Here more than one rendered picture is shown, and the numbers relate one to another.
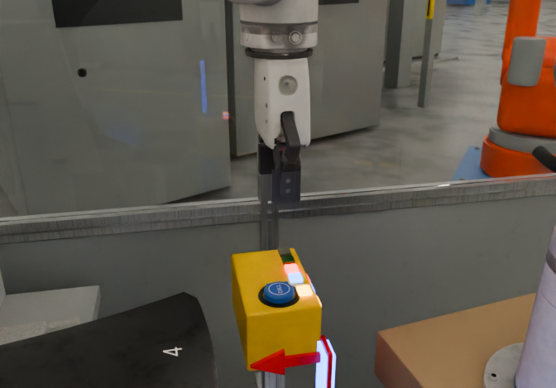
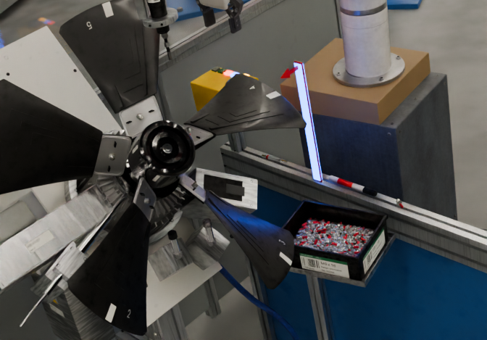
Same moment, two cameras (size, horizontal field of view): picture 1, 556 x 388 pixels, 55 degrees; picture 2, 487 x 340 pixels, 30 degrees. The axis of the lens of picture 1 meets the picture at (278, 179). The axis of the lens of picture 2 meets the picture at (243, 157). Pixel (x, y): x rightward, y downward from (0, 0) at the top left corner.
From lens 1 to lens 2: 1.70 m
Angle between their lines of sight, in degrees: 26
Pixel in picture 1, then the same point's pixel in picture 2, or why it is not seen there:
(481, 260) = (281, 50)
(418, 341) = not seen: hidden behind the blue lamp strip
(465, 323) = (313, 64)
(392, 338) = (288, 83)
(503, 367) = (340, 69)
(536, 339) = (349, 46)
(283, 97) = not seen: outside the picture
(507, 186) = not seen: outside the picture
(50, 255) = not seen: hidden behind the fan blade
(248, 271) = (209, 83)
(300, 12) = not seen: outside the picture
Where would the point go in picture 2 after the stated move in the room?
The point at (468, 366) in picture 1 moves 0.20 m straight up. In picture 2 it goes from (326, 77) to (315, 8)
